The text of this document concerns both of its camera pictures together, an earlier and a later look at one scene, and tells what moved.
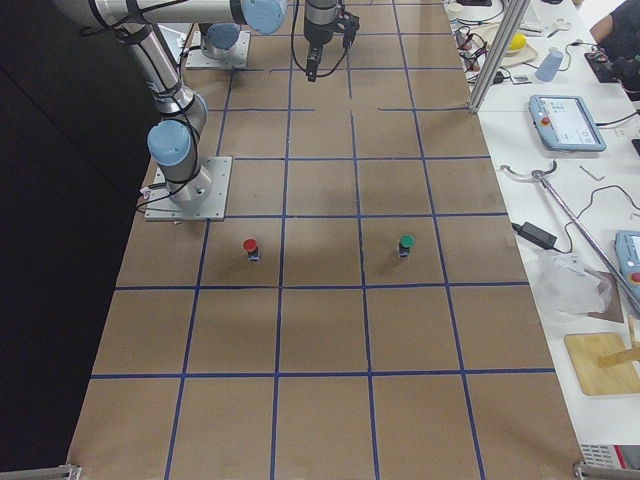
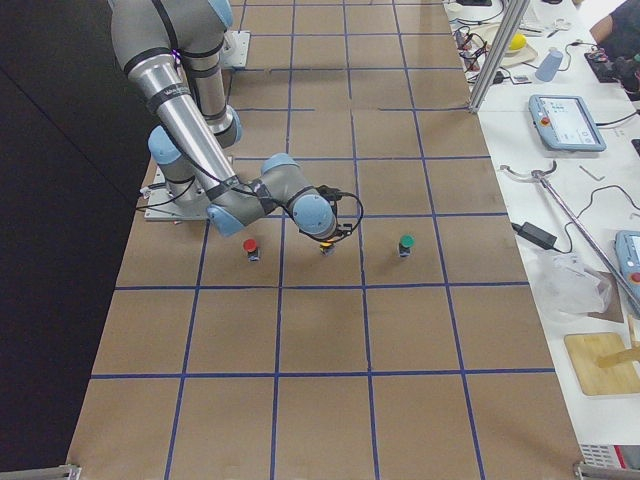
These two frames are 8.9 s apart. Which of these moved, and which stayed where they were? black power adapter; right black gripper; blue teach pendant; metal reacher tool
Moved: right black gripper
Stayed: black power adapter; metal reacher tool; blue teach pendant
